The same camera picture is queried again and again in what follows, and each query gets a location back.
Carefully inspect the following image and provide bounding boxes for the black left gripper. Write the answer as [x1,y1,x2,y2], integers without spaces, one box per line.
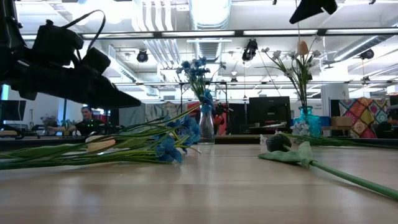
[15,20,142,109]

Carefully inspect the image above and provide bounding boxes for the cream artificial tulip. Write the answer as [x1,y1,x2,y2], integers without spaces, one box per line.
[6,135,116,160]

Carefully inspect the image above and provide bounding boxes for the white artificial flower bunch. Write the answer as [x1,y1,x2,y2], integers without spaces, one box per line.
[254,35,324,108]

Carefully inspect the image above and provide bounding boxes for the blue artificial flower bunch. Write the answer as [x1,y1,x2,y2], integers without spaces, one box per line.
[175,57,227,108]
[83,101,202,154]
[0,135,185,171]

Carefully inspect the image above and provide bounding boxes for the flower stems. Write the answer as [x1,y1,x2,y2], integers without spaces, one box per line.
[287,120,398,149]

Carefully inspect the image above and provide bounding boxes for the dark purple artificial tulip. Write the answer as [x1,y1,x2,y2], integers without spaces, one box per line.
[257,133,398,202]

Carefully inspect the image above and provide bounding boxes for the small flower vase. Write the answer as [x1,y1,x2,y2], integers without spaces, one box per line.
[40,114,60,135]

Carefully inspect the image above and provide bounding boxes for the clear glass vase blue ribbon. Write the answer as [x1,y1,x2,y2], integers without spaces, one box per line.
[198,90,216,144]

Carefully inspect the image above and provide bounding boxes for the blue textured glass vase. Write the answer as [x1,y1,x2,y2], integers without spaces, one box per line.
[294,105,322,139]

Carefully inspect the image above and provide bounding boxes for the person at desk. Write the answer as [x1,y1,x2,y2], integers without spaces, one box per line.
[46,106,108,136]

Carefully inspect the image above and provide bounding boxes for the black computer monitor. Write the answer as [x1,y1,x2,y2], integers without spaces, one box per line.
[248,96,292,128]

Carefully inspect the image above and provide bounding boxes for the brown cardboard box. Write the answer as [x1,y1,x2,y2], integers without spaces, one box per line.
[330,116,353,128]

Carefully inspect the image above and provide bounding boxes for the colourful patchwork quilt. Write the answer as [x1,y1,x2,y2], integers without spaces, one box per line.
[338,97,390,139]

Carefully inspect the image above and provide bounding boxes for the seated person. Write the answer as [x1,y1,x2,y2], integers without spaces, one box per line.
[374,107,398,139]

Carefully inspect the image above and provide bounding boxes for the black overhead frame bar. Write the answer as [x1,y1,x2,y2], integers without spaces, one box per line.
[18,29,398,40]

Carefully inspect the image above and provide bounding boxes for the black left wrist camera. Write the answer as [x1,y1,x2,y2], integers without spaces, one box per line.
[81,46,112,75]

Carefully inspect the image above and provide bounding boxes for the black workstation scaffold frame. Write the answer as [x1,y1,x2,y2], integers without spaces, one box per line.
[62,80,398,138]

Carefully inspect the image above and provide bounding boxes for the black hanging ceiling camera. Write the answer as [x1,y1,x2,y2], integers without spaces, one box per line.
[241,38,259,62]

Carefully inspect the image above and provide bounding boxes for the black left camera cable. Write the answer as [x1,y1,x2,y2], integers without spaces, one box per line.
[60,9,106,52]

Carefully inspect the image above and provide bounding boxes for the dark wall screen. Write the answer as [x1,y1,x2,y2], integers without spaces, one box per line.
[0,100,27,121]

